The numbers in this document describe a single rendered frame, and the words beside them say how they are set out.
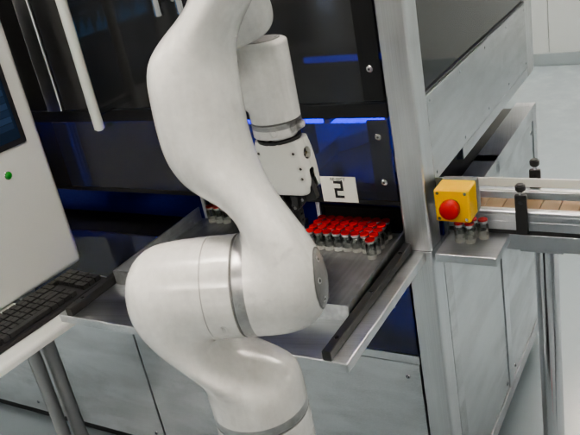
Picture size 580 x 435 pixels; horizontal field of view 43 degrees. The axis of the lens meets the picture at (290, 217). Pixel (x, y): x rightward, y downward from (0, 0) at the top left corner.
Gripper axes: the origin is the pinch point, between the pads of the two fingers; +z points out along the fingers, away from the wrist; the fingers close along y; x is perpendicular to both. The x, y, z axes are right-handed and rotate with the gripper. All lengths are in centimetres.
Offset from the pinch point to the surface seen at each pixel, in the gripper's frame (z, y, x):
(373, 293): 20.3, -7.9, -9.5
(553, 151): 110, 19, -309
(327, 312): 20.8, -1.6, -2.1
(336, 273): 22.1, 4.5, -18.2
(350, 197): 9.9, 4.5, -30.0
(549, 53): 100, 57, -489
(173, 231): 20, 54, -26
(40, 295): 27, 80, -2
